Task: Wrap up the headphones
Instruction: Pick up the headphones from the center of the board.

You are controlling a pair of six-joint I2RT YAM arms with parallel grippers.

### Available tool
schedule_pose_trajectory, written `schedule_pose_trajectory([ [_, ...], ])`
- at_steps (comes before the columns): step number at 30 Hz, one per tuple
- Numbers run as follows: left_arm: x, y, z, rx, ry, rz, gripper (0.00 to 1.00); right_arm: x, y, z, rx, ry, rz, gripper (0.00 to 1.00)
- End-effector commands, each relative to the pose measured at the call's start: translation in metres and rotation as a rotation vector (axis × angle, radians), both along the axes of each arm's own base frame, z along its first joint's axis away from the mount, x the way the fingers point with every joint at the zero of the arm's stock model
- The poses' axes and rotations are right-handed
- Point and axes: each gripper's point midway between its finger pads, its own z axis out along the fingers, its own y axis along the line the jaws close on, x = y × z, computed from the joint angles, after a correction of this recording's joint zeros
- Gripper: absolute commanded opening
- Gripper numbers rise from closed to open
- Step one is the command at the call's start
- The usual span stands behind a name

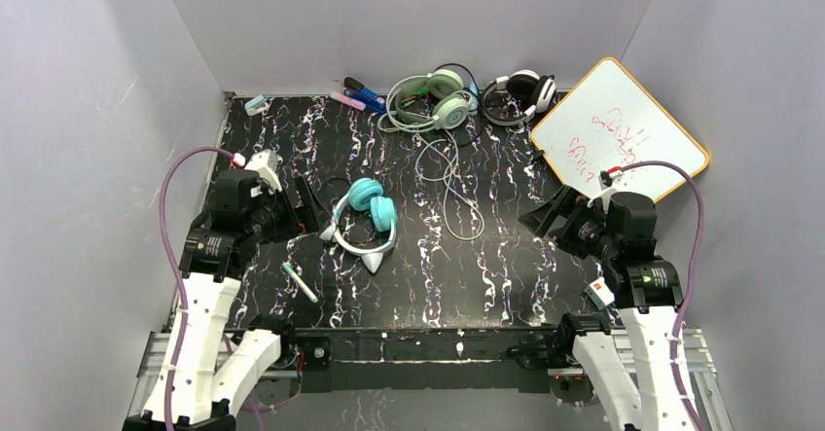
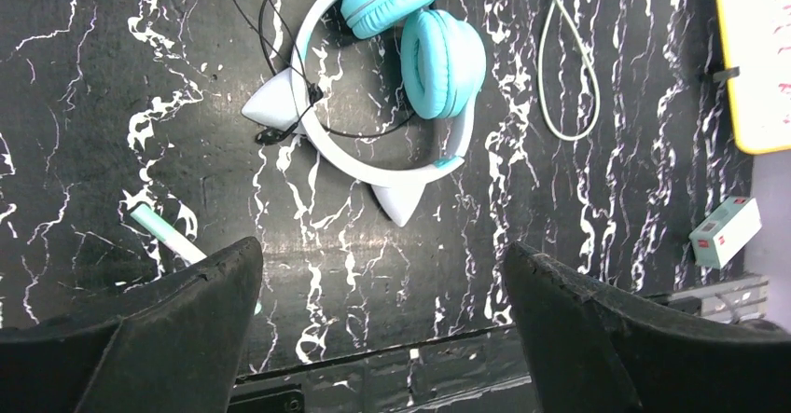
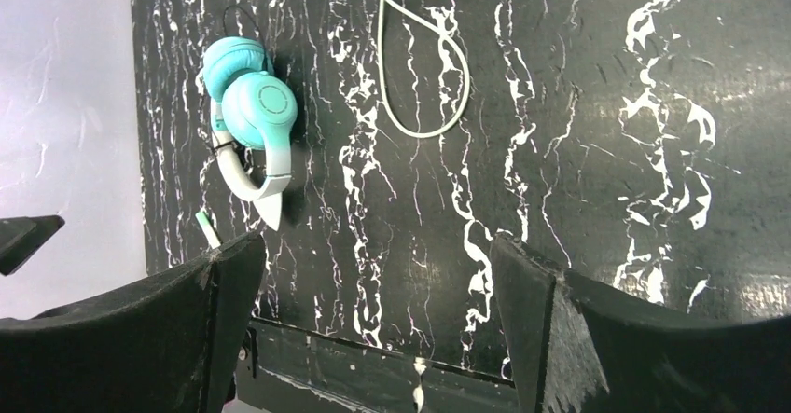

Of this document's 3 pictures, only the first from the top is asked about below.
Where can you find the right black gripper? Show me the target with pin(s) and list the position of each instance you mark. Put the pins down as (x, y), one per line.
(566, 220)

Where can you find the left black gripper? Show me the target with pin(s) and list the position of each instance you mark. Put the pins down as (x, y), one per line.
(295, 206)

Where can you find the teal cat ear headphones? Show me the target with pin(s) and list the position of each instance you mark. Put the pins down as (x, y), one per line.
(364, 223)

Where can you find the mint green gaming headphones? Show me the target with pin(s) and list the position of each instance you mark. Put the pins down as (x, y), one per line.
(430, 107)

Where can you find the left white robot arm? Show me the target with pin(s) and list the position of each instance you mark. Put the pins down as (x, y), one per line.
(193, 391)

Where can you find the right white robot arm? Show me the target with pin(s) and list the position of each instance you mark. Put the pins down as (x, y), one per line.
(619, 233)

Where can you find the black and white headphones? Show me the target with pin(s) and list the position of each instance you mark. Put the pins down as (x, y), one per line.
(537, 94)

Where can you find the green capped white marker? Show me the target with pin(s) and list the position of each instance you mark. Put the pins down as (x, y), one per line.
(300, 283)

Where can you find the small white red box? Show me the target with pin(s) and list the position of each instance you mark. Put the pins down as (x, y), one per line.
(598, 292)

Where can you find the pink highlighter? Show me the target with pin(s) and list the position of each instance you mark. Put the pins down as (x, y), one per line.
(348, 101)

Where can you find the small light blue eraser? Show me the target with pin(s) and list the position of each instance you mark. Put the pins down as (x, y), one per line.
(256, 105)

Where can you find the blue stapler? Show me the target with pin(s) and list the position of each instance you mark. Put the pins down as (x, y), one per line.
(357, 90)

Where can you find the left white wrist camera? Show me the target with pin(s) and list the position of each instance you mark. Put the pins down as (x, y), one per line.
(264, 163)

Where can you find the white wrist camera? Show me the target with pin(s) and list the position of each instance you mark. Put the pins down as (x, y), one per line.
(264, 163)
(609, 179)

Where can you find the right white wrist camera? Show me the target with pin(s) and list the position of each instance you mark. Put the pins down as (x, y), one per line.
(609, 179)

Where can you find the white board orange frame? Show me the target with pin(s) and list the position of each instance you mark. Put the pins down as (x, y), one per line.
(608, 119)

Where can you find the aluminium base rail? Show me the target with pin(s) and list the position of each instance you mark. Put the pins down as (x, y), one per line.
(417, 359)

